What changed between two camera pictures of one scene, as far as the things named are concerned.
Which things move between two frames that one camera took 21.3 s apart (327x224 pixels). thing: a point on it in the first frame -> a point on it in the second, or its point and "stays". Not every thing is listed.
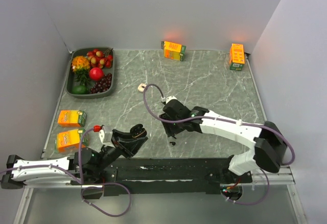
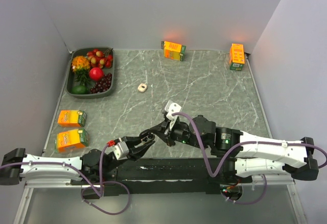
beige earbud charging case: (141, 87) stays
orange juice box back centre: (173, 50) stays
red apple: (96, 73) stays
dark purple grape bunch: (103, 85) stays
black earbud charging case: (137, 131) -> (146, 136)
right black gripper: (173, 130) -> (159, 131)
